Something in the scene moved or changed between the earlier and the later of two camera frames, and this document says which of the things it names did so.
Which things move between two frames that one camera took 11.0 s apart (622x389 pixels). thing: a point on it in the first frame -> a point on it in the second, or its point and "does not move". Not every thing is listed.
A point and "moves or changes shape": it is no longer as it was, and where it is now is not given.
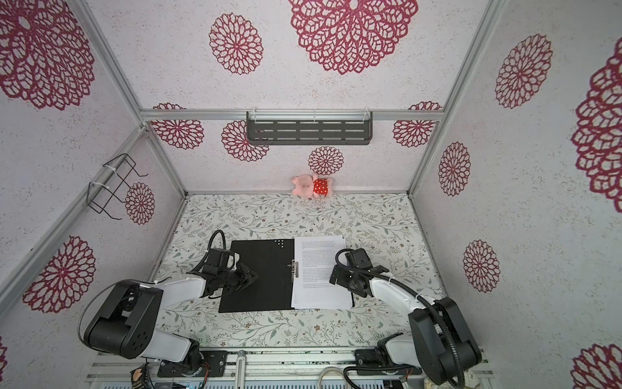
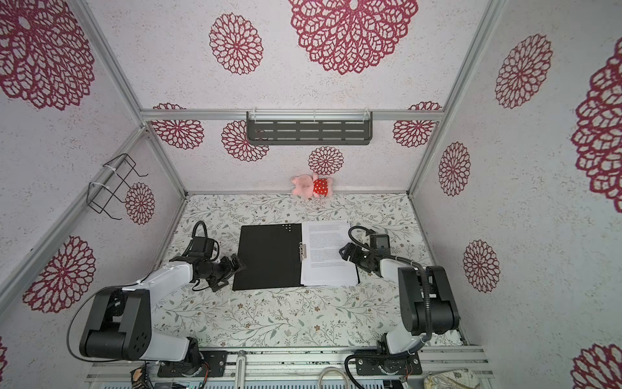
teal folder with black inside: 273,261 moves or changes shape
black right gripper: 344,270 -> 348,253
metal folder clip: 294,266 -> 302,250
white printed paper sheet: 313,289 moves or changes shape
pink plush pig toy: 308,186 does not move
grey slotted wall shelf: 306,128 does not move
